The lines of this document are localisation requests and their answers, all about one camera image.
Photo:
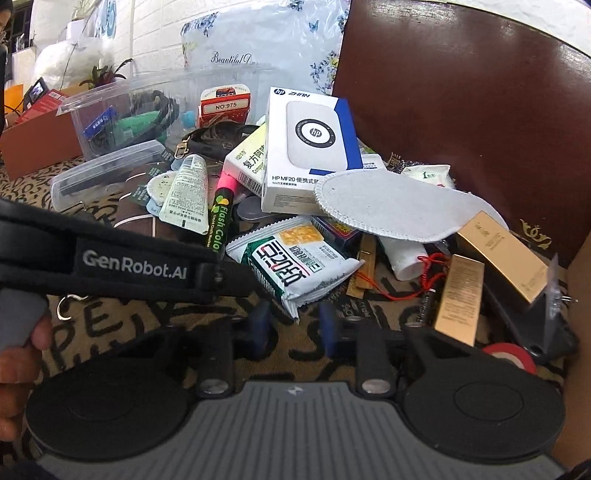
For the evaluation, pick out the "dark brown wooden board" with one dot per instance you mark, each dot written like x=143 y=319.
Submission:
x=461 y=92

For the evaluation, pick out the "white cream tube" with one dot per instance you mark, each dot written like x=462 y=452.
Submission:
x=187 y=194

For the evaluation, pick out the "red white card pack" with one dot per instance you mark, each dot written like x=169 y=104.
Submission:
x=224 y=108

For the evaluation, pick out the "letter print mat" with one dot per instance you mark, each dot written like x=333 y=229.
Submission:
x=298 y=350

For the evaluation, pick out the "brown striped glasses case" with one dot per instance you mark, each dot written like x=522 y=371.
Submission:
x=122 y=207

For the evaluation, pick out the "clear plastic package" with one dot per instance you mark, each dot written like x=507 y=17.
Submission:
x=556 y=295

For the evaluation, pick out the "wooden stick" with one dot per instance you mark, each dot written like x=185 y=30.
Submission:
x=362 y=267

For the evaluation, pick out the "wide gold box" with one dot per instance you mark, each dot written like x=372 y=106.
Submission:
x=503 y=256

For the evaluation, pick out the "small black monitor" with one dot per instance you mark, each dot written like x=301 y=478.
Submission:
x=37 y=91

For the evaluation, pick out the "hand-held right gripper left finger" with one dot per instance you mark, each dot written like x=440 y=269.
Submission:
x=263 y=327

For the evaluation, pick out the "metal hook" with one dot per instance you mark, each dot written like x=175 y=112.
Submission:
x=69 y=307

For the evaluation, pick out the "white green blister pack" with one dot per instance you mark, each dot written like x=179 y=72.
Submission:
x=161 y=191

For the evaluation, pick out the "clear plastic container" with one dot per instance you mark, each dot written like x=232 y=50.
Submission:
x=138 y=92

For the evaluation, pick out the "black highlighter pink cap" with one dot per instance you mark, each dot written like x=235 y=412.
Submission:
x=222 y=212

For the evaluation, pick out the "white plastic bag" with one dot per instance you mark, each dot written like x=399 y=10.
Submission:
x=64 y=62

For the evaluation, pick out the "grey insole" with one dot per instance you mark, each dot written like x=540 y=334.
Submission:
x=254 y=207
x=392 y=207

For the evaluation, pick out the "blue wall decal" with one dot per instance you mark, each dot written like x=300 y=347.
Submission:
x=108 y=18

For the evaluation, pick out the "clear plastic pencil case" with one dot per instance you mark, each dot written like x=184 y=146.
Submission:
x=92 y=176

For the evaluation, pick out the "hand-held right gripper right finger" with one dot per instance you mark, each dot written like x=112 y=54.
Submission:
x=328 y=330

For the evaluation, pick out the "large tan cardboard box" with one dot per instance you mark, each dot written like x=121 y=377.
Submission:
x=577 y=369

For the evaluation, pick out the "floral print plastic bag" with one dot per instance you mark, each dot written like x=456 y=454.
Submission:
x=258 y=46

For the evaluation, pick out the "dark colourful card box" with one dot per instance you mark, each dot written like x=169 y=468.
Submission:
x=339 y=228

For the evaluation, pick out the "white tissue packet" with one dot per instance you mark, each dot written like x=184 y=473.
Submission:
x=429 y=176

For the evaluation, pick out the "white blue device box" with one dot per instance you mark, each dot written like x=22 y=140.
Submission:
x=304 y=138

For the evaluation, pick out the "white bottle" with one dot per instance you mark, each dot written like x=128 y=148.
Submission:
x=406 y=261

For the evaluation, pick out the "white medicine box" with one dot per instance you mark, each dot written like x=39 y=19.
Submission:
x=247 y=159

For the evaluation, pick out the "green white snack packet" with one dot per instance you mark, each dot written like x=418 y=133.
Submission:
x=295 y=263

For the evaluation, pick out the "brown cardboard box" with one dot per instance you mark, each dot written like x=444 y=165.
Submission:
x=41 y=143

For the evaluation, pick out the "red green potted plant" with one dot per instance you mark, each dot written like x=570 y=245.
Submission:
x=106 y=74

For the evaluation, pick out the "narrow gold box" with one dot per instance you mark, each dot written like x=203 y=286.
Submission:
x=459 y=300

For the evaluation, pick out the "light blue cap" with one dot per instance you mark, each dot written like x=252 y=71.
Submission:
x=189 y=119

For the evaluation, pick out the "blue package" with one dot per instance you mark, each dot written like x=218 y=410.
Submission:
x=99 y=122

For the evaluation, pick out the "person's left hand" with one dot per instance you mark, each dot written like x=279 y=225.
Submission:
x=14 y=387

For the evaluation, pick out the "red tape roll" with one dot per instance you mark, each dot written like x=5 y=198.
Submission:
x=508 y=353

